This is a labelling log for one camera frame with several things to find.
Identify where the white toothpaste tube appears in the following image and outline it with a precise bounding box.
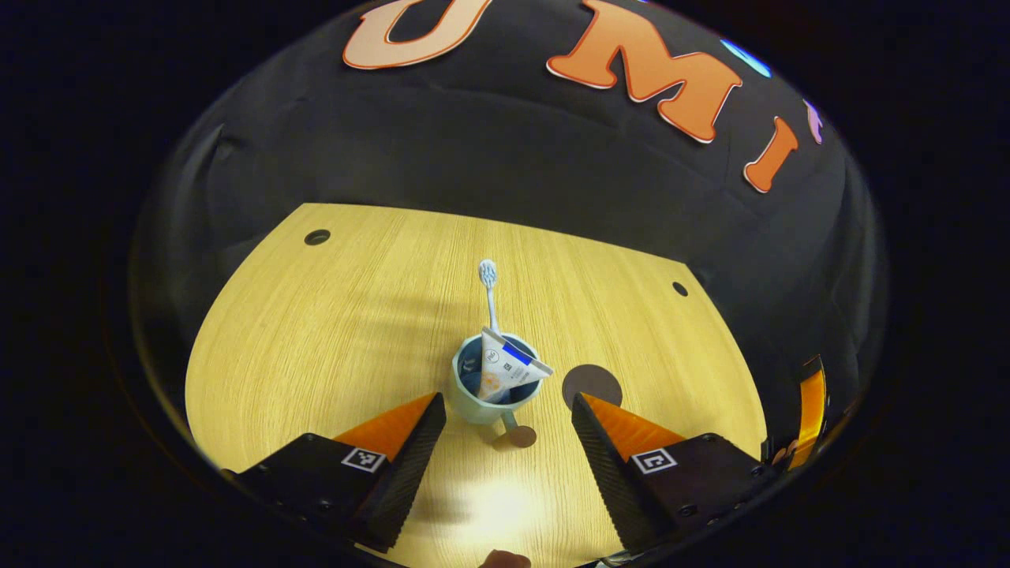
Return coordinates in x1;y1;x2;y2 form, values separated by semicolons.
477;327;555;403

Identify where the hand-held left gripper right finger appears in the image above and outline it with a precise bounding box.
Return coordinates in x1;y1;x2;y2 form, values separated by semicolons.
571;392;780;553

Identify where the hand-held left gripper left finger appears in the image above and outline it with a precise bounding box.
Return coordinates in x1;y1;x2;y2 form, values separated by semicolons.
221;392;447;553

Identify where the white toothbrush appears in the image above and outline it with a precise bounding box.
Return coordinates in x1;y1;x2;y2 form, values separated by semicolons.
478;259;503;337

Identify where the round dark brown coaster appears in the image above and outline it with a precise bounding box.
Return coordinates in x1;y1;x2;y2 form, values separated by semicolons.
562;364;623;409

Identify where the light blue cup wooden handle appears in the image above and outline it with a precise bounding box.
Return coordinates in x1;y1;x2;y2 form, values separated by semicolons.
451;333;545;449

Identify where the black backdrop cloth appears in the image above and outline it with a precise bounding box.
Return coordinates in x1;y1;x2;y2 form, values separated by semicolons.
130;0;888;474

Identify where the wooden desktop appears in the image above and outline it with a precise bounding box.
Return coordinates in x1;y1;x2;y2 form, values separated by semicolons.
184;203;768;568

